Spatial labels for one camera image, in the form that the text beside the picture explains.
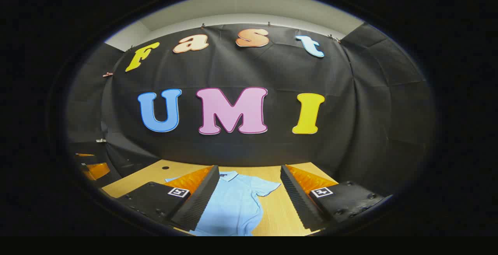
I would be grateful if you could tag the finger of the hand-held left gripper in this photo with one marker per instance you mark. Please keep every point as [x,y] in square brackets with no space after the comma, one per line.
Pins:
[97,170]
[85,155]

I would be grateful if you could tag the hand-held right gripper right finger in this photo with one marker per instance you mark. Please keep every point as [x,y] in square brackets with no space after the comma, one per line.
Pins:
[297,200]

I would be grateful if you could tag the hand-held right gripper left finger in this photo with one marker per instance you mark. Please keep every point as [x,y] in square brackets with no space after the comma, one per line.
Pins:
[202,202]

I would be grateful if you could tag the black backdrop cloth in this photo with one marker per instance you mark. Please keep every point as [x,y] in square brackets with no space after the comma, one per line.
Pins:
[272,72]

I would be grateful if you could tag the light blue T-shirt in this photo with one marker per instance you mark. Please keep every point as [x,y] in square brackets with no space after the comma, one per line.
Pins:
[233,204]

